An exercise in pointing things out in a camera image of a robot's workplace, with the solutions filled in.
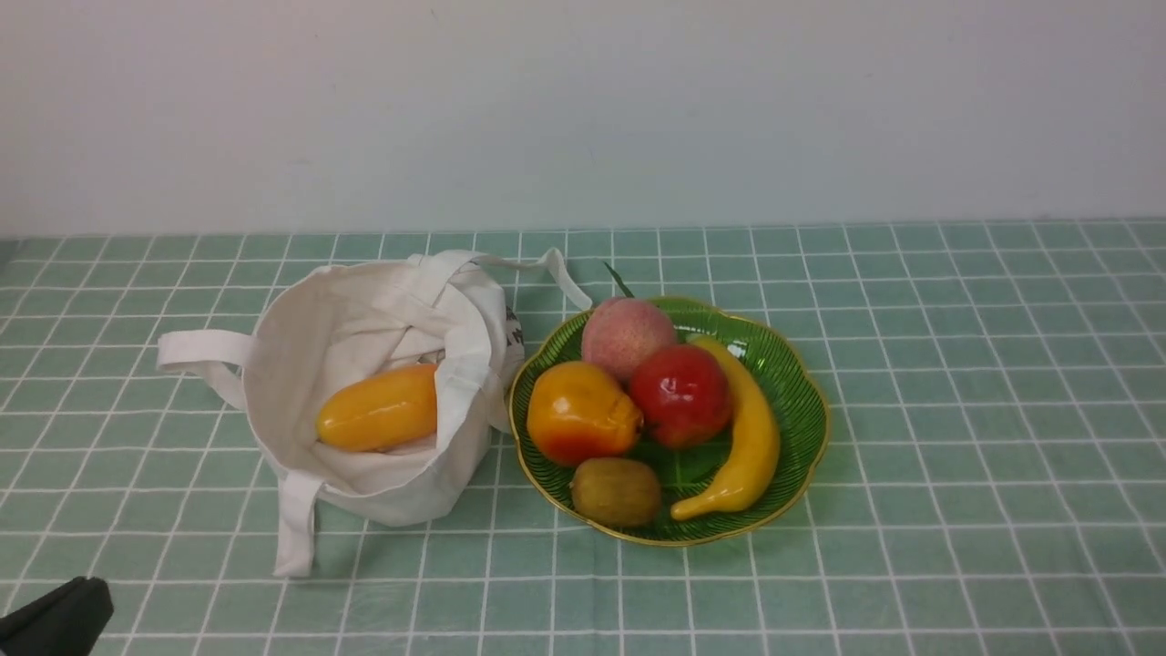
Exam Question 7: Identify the white cloth tote bag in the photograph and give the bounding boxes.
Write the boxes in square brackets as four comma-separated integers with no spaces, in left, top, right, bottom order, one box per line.
[156,248,595,578]

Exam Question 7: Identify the round orange persimmon fruit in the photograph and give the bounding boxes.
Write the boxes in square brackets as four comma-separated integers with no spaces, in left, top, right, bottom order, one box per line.
[526,361,644,466]

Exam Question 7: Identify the green glass scalloped plate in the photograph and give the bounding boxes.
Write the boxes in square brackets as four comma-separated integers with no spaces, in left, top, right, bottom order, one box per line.
[507,296,833,548]

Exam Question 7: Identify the pink peach with leaf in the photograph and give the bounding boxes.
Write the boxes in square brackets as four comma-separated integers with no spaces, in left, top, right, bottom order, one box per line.
[580,264,679,385]

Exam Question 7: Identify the elongated orange mango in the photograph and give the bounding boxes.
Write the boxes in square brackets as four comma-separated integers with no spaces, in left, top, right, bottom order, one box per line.
[316,364,438,453]

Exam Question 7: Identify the red apple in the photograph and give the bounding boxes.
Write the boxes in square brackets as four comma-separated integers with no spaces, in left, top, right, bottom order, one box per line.
[628,343,732,451]

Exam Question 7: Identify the green checkered tablecloth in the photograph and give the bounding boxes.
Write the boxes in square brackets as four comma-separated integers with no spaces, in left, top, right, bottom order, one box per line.
[1,221,1165,655]

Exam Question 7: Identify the yellow banana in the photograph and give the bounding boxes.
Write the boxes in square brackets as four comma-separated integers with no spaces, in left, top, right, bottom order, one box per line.
[670,333,782,520]

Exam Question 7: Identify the brown kiwi fruit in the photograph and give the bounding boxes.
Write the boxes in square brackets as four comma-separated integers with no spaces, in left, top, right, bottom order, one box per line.
[569,457,663,528]

